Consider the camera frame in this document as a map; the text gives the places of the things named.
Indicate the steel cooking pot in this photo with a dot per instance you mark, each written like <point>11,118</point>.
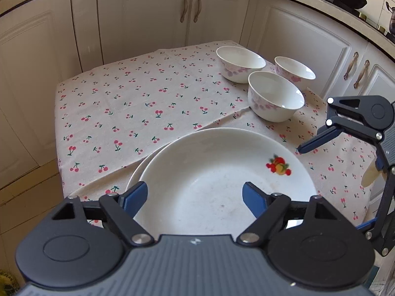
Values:
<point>392,19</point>

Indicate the right gloved hand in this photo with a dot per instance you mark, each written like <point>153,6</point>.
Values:
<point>372,173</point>

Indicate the cherry print tablecloth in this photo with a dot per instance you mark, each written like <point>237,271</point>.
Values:
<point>109,119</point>

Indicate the white lower cabinets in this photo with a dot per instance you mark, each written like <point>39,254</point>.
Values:
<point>46,42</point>

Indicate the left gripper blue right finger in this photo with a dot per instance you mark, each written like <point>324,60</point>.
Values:
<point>255,199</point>

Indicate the fruit plate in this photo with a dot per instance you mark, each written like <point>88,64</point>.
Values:
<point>139,171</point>
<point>195,183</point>

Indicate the floral bowl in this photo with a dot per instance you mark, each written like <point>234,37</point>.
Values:
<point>237,63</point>
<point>272,97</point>
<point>294,71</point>

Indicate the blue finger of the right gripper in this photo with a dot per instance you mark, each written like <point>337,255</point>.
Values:
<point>324,135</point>
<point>367,224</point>

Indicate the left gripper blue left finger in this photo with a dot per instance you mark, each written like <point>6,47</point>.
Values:
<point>134,198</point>

